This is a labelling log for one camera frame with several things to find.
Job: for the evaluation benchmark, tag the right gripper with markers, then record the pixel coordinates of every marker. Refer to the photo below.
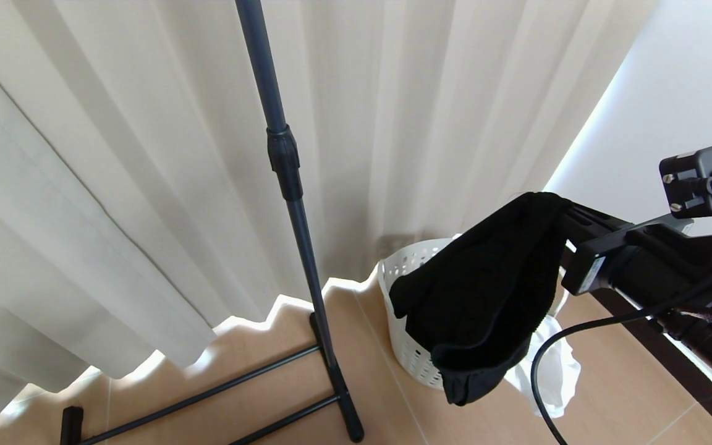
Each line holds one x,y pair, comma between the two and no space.
646,266

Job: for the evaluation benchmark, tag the black shorts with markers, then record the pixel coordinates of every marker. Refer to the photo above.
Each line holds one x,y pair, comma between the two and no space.
486,290

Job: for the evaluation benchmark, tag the white laundry basket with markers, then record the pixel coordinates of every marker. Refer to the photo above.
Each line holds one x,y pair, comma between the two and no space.
405,266

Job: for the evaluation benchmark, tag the black clothes rack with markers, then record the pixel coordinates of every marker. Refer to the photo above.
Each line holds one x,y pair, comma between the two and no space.
283,161

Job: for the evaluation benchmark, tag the white garment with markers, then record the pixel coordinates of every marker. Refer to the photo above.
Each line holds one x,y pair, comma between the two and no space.
557,371

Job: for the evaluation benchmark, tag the beige curtain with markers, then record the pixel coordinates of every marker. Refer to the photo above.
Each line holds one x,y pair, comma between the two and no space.
115,154

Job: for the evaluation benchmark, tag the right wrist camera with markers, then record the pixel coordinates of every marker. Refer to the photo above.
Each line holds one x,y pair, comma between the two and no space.
696,173

